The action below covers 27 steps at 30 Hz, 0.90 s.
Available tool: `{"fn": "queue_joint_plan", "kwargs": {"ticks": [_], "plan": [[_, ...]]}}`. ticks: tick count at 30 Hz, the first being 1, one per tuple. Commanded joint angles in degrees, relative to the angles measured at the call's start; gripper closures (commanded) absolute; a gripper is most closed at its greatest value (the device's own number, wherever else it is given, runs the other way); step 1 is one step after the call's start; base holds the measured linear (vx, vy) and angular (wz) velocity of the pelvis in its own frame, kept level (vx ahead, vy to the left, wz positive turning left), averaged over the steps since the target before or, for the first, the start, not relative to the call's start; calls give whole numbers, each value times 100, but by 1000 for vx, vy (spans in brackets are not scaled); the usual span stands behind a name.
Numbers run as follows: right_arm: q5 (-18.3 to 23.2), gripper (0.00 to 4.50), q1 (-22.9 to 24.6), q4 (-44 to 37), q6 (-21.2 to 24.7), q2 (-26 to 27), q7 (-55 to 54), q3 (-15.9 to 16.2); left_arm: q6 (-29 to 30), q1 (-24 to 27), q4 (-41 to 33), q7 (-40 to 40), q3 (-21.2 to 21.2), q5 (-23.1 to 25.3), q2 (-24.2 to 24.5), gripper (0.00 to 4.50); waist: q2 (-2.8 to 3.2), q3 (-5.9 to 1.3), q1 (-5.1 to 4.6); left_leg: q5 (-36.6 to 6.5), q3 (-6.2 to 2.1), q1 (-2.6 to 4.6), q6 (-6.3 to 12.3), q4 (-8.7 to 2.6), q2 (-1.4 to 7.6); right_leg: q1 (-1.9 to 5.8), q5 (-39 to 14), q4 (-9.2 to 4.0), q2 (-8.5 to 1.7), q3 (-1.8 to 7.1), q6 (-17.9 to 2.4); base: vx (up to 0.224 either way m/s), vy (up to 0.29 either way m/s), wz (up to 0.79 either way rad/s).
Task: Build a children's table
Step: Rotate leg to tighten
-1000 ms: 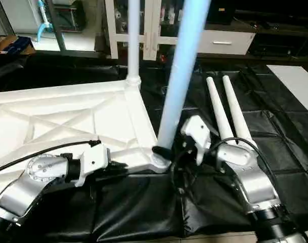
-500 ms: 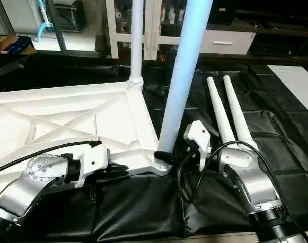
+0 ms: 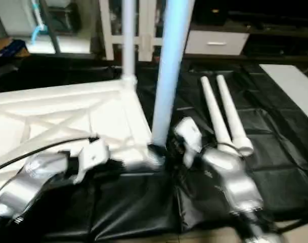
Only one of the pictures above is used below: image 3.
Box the grey metal pole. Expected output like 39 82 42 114
41 0 62 54

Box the white plastic table leg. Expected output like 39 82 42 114
215 74 254 156
200 76 233 143
120 0 139 86
150 0 197 148

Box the white low drawer unit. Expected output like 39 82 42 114
184 29 250 56

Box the white glass-door cabinet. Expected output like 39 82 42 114
98 0 180 62

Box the white plastic table top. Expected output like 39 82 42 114
0 76 165 188

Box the white sheet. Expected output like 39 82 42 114
259 64 308 127

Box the black work mat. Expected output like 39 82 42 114
0 53 308 241

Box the light blue hose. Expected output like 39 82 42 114
29 0 49 44

